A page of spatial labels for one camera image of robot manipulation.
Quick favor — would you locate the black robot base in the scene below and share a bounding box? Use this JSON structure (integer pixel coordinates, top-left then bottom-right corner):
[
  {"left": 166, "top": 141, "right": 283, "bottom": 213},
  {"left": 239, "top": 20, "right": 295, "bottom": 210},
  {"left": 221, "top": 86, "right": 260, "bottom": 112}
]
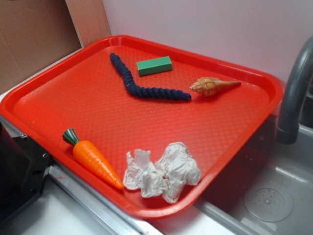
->
[{"left": 0, "top": 125, "right": 51, "bottom": 224}]

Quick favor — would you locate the crumpled white paper towel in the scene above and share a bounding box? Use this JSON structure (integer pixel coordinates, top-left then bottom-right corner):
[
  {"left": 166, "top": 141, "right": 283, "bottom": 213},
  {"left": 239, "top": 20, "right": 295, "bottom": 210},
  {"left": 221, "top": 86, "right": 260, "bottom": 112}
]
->
[{"left": 123, "top": 142, "right": 201, "bottom": 204}]

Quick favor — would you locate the grey toy sink basin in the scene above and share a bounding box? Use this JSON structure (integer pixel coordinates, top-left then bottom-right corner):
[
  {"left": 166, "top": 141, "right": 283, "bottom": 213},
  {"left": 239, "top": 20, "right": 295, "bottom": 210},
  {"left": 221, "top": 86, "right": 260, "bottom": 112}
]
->
[{"left": 196, "top": 117, "right": 313, "bottom": 235}]

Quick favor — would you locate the tan spiral seashell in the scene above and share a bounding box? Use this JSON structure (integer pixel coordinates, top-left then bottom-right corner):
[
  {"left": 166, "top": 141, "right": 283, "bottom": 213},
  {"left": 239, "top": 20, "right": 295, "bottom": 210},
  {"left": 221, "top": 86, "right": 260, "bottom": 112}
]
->
[{"left": 189, "top": 77, "right": 241, "bottom": 97}]

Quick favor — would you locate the red plastic tray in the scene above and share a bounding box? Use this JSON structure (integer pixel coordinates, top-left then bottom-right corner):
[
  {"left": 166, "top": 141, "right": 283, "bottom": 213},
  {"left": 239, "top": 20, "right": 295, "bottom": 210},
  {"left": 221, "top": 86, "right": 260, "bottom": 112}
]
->
[{"left": 0, "top": 36, "right": 283, "bottom": 219}]

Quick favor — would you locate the grey toy faucet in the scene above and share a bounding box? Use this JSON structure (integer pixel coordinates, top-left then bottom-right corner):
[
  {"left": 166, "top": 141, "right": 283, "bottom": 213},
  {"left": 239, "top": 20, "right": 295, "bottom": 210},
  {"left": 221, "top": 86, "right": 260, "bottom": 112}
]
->
[{"left": 275, "top": 37, "right": 313, "bottom": 144}]

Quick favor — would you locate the dark blue twisted rope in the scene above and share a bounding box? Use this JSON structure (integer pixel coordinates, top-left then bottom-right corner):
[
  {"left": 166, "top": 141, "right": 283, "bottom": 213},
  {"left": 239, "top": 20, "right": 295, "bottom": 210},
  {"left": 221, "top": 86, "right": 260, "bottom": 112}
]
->
[{"left": 109, "top": 52, "right": 192, "bottom": 104}]

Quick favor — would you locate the green rectangular block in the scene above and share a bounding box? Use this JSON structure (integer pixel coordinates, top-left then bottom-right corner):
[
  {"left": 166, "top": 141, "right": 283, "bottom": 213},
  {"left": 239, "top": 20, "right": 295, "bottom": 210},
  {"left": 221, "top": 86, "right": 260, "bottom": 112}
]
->
[{"left": 136, "top": 56, "right": 173, "bottom": 76}]

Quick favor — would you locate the brown cardboard panel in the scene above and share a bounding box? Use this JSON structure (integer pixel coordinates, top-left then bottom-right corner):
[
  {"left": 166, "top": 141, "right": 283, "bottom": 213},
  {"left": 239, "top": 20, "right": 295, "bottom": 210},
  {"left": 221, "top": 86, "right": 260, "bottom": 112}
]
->
[{"left": 0, "top": 0, "right": 81, "bottom": 93}]

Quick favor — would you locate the orange toy carrot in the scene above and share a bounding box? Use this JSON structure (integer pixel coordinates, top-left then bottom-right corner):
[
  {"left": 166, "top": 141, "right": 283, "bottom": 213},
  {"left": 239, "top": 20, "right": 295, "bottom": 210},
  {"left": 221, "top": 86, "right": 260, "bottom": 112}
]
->
[{"left": 62, "top": 128, "right": 124, "bottom": 190}]

